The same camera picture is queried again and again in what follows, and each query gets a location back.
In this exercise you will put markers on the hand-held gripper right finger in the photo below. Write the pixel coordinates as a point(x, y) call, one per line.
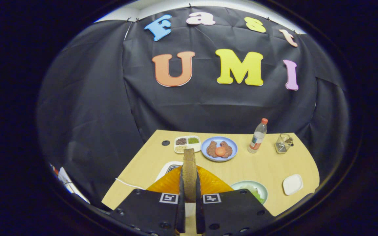
point(235, 209)

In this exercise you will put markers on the black table grommet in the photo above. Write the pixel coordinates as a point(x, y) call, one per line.
point(165, 143)

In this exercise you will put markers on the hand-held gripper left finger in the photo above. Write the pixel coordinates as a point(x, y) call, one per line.
point(149, 209)

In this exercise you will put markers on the white compartment seasoning tray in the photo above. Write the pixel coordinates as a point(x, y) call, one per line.
point(187, 144)

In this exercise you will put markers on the light green round plate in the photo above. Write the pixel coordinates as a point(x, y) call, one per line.
point(264, 191)

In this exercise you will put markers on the orange tomato slice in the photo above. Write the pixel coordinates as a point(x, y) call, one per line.
point(220, 151)

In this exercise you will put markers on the brown meat piece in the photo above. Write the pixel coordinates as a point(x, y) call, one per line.
point(211, 149)
point(228, 149)

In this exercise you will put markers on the green lettuce leaf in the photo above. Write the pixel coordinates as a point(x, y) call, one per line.
point(253, 191)

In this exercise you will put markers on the blue round plate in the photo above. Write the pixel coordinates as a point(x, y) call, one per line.
point(220, 159)

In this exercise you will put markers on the brown bread slice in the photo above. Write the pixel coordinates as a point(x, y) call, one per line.
point(189, 177)

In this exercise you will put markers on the black backdrop cloth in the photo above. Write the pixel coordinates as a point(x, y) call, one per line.
point(110, 98)

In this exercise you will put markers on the clear plastic bottle red cap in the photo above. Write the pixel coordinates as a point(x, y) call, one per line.
point(257, 139)

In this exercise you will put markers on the white toaster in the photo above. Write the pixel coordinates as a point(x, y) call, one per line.
point(163, 171)

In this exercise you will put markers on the white square plate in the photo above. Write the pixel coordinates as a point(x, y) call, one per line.
point(292, 184)

